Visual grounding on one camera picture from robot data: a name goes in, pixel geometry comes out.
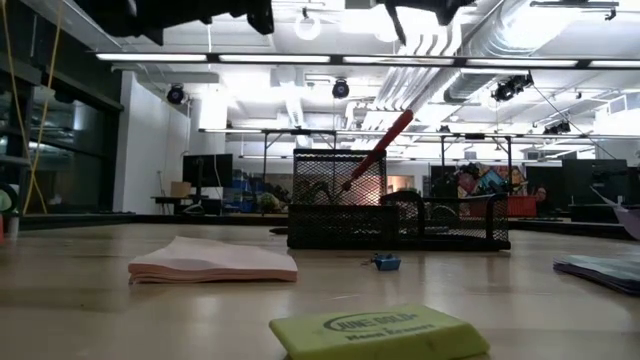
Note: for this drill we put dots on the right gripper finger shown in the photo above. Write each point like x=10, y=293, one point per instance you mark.
x=397, y=25

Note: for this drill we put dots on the small blue binder clip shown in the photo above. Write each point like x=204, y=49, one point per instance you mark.
x=387, y=263

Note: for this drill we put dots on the pink sticky note pad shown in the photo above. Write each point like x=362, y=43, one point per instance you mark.
x=210, y=262

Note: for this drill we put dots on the purple sticky note pad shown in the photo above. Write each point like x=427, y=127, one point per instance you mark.
x=600, y=272

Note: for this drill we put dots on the yellow-green eraser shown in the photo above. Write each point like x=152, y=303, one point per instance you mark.
x=380, y=335

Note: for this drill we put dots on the black mesh desk organizer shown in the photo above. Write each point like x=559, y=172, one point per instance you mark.
x=345, y=225

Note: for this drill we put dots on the long ceiling light strip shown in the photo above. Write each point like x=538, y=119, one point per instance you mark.
x=275, y=58

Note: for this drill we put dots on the black ceiling spotlight cluster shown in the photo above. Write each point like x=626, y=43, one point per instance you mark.
x=557, y=128
x=510, y=87

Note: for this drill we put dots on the black computer monitor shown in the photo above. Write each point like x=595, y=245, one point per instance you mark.
x=207, y=170

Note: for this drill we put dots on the brown cardboard box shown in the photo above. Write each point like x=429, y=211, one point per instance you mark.
x=180, y=189

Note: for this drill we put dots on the blue storage bins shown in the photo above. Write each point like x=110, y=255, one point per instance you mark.
x=245, y=192

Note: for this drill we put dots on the green potted plant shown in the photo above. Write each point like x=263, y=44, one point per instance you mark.
x=268, y=202

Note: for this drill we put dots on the red plastic crate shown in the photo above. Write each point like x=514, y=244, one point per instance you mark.
x=522, y=205

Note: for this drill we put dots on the person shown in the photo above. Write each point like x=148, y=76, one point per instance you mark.
x=540, y=197

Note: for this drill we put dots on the large black monitor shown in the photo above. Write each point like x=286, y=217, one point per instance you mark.
x=595, y=180

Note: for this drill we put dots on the white and green round object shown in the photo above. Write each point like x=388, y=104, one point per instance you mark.
x=6, y=200

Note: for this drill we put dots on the distant black rig frame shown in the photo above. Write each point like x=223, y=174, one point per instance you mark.
x=300, y=132

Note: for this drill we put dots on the colourful wall mural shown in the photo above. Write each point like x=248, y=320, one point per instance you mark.
x=492, y=180

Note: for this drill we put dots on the black aluminium table frame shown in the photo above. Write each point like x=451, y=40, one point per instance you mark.
x=150, y=218

